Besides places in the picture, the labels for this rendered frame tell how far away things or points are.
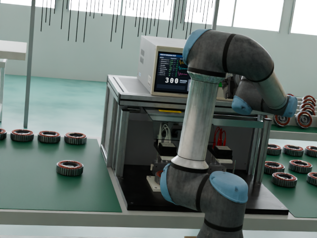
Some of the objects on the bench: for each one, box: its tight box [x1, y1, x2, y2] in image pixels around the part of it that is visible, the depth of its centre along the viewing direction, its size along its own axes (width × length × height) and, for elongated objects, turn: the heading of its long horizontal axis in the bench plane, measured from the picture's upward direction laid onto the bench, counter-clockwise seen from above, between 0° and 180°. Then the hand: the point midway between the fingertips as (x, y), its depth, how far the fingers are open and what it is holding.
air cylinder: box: [206, 162, 225, 175], centre depth 260 cm, size 5×8×6 cm
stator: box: [56, 160, 83, 176], centre depth 249 cm, size 11×11×4 cm
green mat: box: [253, 149, 317, 218], centre depth 281 cm, size 94×61×1 cm, turn 166°
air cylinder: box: [151, 160, 171, 175], centre depth 255 cm, size 5×8×6 cm
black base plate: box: [111, 164, 289, 215], centre depth 246 cm, size 47×64×2 cm
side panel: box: [100, 84, 116, 168], centre depth 272 cm, size 28×3×32 cm, turn 166°
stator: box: [288, 160, 312, 173], centre depth 291 cm, size 11×11×4 cm
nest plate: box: [147, 176, 161, 192], centre depth 242 cm, size 15×15×1 cm
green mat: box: [0, 134, 122, 213], centre depth 253 cm, size 94×61×1 cm, turn 166°
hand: (226, 87), depth 241 cm, fingers closed
